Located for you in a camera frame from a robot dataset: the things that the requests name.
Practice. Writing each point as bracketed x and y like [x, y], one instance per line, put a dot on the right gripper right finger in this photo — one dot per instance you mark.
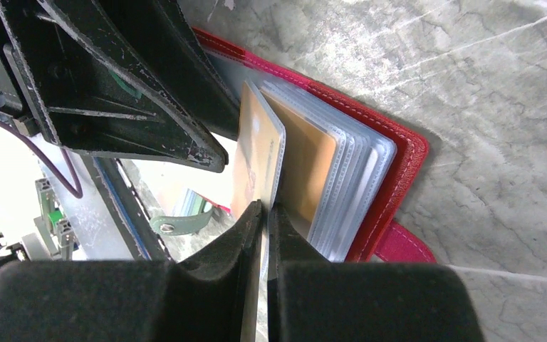
[313, 299]

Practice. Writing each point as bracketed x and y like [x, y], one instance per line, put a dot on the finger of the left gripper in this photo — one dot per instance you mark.
[72, 78]
[160, 33]

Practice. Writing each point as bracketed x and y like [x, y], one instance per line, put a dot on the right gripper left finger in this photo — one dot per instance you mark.
[210, 296]

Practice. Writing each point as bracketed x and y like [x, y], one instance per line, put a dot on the red card holder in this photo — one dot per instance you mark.
[347, 168]

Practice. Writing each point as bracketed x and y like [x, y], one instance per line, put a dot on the gold vip card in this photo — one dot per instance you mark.
[259, 152]

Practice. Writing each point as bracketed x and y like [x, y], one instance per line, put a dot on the aluminium frame rail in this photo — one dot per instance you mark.
[53, 237]

